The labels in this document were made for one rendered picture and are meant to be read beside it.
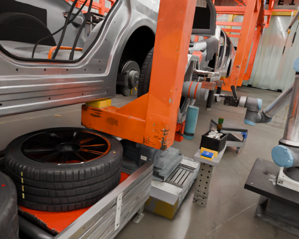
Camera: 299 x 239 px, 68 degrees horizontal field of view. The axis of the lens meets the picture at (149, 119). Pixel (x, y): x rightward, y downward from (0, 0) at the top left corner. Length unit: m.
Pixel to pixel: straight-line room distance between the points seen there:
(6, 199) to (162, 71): 0.95
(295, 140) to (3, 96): 1.65
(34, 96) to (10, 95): 0.11
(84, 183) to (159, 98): 0.62
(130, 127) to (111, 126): 0.16
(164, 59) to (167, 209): 1.00
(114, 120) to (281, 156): 1.14
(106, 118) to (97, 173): 0.48
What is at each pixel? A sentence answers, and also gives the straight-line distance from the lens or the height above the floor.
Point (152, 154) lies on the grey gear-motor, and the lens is 1.67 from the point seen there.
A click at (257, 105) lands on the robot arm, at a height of 0.80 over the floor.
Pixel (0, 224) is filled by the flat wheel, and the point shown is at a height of 0.49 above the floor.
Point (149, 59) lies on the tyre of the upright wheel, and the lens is 1.71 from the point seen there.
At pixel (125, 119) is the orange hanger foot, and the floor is 0.66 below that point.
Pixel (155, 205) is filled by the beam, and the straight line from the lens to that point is 1.68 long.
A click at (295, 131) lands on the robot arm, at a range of 1.70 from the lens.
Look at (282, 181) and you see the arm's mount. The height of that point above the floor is 0.33.
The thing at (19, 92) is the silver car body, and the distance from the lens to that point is 1.15.
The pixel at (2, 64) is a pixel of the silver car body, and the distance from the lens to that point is 1.13.
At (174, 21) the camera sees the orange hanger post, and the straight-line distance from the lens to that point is 1.30.
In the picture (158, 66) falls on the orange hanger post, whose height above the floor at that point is 1.02.
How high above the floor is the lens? 1.07
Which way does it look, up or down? 16 degrees down
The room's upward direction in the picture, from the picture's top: 7 degrees clockwise
